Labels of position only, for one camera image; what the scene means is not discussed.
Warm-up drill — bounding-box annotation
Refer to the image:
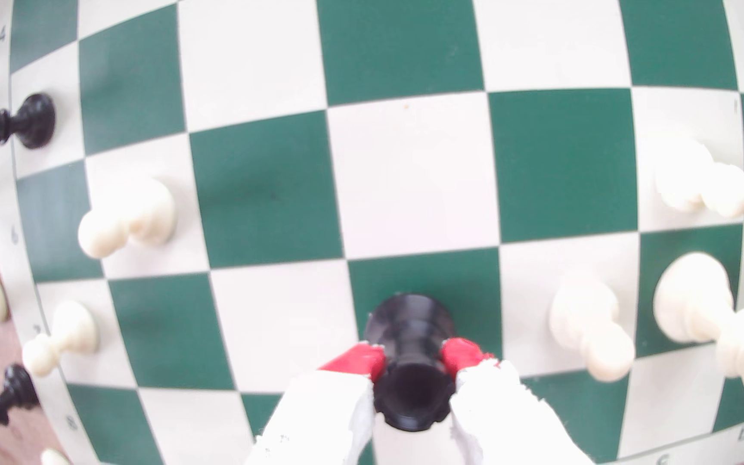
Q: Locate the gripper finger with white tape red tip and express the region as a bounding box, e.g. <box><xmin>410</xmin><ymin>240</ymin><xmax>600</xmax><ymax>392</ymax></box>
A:
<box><xmin>441</xmin><ymin>337</ymin><xmax>595</xmax><ymax>465</ymax></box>
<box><xmin>246</xmin><ymin>343</ymin><xmax>388</xmax><ymax>465</ymax></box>

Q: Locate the black chess rook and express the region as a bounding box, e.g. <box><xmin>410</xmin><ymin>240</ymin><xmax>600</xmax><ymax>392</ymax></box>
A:
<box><xmin>364</xmin><ymin>294</ymin><xmax>457</xmax><ymax>432</ymax></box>

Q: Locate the white chess pawn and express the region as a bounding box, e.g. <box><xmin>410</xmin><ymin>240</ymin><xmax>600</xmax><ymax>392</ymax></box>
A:
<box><xmin>548</xmin><ymin>274</ymin><xmax>636</xmax><ymax>383</ymax></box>
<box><xmin>77</xmin><ymin>177</ymin><xmax>177</xmax><ymax>260</ymax></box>
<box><xmin>21</xmin><ymin>300</ymin><xmax>99</xmax><ymax>378</ymax></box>
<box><xmin>650</xmin><ymin>132</ymin><xmax>744</xmax><ymax>219</ymax></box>

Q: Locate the tall white chess piece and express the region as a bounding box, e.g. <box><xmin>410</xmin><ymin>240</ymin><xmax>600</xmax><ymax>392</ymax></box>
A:
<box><xmin>653</xmin><ymin>252</ymin><xmax>744</xmax><ymax>412</ymax></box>

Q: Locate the green and white chess board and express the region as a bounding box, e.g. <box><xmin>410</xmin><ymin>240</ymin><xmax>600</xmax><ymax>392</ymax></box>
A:
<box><xmin>0</xmin><ymin>0</ymin><xmax>744</xmax><ymax>465</ymax></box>

